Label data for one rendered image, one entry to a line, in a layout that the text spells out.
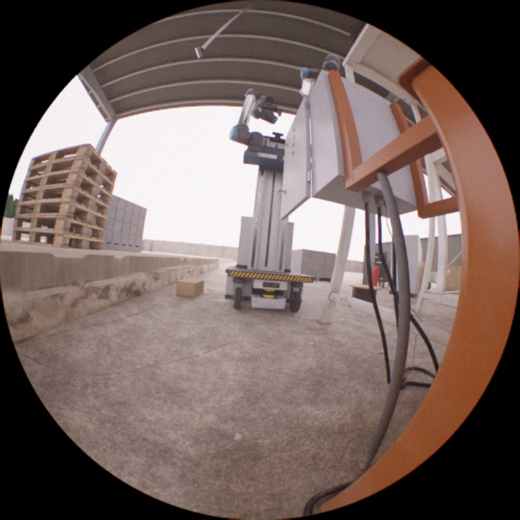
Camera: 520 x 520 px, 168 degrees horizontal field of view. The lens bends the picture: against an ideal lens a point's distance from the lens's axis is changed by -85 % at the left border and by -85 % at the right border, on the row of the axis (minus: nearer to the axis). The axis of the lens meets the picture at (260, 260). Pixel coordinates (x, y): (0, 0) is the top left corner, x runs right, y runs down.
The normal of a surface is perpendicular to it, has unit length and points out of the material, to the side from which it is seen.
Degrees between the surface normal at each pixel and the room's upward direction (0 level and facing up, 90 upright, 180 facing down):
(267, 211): 90
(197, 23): 172
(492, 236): 90
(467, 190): 90
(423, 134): 90
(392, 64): 180
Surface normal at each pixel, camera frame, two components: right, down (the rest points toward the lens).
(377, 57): -0.10, 1.00
